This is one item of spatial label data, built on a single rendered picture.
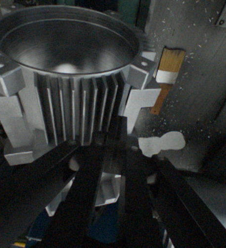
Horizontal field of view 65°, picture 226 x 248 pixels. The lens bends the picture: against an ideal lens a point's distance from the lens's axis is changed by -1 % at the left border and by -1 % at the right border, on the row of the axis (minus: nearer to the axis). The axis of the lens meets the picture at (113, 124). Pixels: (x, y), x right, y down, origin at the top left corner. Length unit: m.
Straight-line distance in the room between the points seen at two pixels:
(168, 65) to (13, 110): 0.36
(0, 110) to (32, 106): 0.03
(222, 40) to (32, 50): 0.37
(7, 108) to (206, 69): 0.43
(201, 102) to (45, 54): 0.42
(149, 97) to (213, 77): 0.31
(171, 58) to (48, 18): 0.28
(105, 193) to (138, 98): 0.15
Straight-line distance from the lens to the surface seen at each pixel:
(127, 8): 0.30
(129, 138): 0.16
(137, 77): 0.18
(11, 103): 0.20
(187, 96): 0.54
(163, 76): 0.48
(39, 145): 0.21
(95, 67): 0.32
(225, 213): 0.51
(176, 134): 0.64
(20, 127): 0.24
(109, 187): 0.29
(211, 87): 0.53
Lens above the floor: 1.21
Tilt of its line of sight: 41 degrees down
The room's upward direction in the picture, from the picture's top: 169 degrees counter-clockwise
